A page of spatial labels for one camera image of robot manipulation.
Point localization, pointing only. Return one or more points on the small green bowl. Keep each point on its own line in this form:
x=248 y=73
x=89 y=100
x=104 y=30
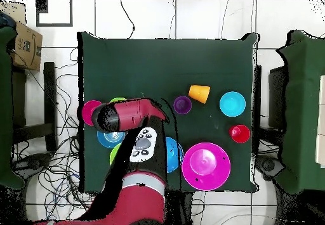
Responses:
x=118 y=99

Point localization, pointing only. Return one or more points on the white box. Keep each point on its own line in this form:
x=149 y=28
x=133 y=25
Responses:
x=321 y=121

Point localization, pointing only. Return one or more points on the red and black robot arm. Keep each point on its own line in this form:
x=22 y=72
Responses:
x=127 y=113

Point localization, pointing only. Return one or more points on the cardboard box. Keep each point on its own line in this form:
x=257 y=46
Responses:
x=28 y=50

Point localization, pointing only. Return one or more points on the purple cup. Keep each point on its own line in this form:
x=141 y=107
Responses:
x=182 y=105

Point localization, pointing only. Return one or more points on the orange cup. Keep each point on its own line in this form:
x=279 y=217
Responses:
x=199 y=93

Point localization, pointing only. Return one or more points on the translucent blue bowl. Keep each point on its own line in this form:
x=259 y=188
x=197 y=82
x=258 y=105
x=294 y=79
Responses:
x=109 y=138

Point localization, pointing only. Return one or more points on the large blue bowl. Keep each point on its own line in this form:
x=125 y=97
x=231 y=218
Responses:
x=174 y=156

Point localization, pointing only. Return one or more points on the dark green table cloth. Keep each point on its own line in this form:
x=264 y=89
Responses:
x=165 y=57

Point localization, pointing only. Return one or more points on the large green bowl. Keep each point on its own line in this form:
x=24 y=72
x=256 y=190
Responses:
x=114 y=154

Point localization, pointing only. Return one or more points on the black bench frame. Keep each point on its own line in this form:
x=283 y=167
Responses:
x=49 y=95

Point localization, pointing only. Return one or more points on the black square floor frame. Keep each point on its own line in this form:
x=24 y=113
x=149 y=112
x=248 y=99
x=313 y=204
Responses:
x=42 y=7

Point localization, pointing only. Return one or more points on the red cup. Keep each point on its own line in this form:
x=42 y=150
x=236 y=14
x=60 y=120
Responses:
x=240 y=133

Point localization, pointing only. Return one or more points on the small cyan bowl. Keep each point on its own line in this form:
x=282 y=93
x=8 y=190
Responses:
x=232 y=103

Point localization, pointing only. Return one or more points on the black box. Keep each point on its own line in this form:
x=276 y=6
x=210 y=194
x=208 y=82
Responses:
x=276 y=95

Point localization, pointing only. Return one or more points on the small red bowl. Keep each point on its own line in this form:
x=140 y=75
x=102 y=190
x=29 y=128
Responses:
x=87 y=111

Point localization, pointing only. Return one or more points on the green cloth covered table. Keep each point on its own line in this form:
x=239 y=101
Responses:
x=5 y=108
x=304 y=108

